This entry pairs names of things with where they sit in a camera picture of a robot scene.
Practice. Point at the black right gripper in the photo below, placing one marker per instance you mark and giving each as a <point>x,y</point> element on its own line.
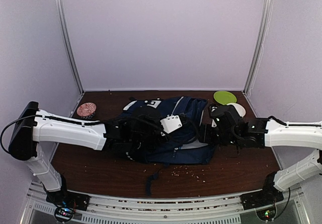
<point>205,136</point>

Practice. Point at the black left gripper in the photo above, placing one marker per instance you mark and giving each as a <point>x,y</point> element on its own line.
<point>163,140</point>

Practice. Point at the navy blue backpack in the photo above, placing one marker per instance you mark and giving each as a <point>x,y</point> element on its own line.
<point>194,152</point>

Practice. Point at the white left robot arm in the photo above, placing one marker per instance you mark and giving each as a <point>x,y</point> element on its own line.
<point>35,125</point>

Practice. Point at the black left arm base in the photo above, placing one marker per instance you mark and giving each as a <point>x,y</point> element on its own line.
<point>65,198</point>

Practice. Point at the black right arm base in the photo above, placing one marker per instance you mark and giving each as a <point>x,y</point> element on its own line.
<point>266,196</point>

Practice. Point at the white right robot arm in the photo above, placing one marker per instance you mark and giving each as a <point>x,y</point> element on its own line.
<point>272,132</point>

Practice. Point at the white bowl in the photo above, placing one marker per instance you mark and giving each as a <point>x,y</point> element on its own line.
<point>239,108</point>

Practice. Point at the green plate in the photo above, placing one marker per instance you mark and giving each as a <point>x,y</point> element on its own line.
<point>224,97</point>

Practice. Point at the orange patterned bowl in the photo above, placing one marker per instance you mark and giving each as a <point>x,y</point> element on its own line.
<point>86,110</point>

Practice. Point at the aluminium front rail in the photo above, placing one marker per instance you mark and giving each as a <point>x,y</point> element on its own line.
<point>227,208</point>

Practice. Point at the aluminium frame post right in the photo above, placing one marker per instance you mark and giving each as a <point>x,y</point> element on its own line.
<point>259,46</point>

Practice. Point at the aluminium frame post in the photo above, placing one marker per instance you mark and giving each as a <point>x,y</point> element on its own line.
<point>68,46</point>
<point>259,46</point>

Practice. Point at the aluminium frame post left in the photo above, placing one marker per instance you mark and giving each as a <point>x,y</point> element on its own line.
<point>68,46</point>

